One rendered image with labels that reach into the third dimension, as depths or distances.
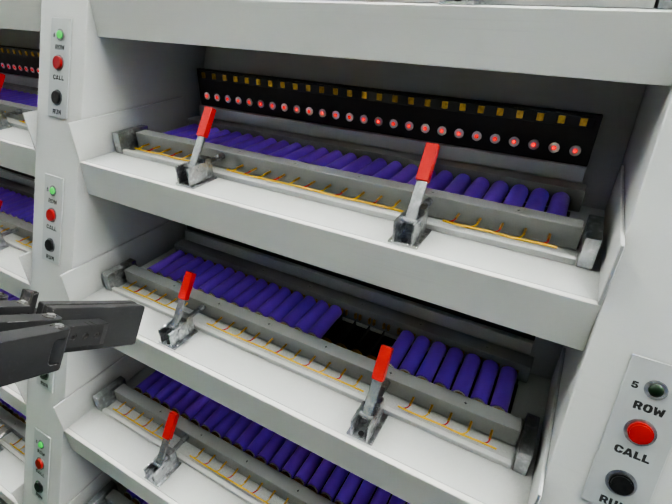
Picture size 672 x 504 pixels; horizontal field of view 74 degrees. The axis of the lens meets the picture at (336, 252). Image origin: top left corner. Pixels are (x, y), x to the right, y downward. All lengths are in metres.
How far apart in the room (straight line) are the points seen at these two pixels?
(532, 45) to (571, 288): 0.19
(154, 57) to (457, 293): 0.54
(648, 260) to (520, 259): 0.09
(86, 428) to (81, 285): 0.22
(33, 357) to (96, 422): 0.53
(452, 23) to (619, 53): 0.12
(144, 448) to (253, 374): 0.26
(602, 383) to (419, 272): 0.16
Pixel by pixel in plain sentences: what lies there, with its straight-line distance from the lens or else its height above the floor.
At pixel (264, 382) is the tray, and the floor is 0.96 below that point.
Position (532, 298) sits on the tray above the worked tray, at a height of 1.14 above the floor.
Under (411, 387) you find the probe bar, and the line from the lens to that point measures 0.49.
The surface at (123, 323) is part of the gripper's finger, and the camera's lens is 0.36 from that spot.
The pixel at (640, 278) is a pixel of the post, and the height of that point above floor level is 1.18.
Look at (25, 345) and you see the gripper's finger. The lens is 0.28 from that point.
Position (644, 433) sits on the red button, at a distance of 0.40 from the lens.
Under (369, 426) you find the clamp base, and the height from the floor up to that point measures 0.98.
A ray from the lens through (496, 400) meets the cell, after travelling 0.51.
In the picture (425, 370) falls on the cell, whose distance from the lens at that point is 0.52.
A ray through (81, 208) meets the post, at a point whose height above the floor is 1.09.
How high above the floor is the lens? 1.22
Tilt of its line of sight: 12 degrees down
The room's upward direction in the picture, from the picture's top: 11 degrees clockwise
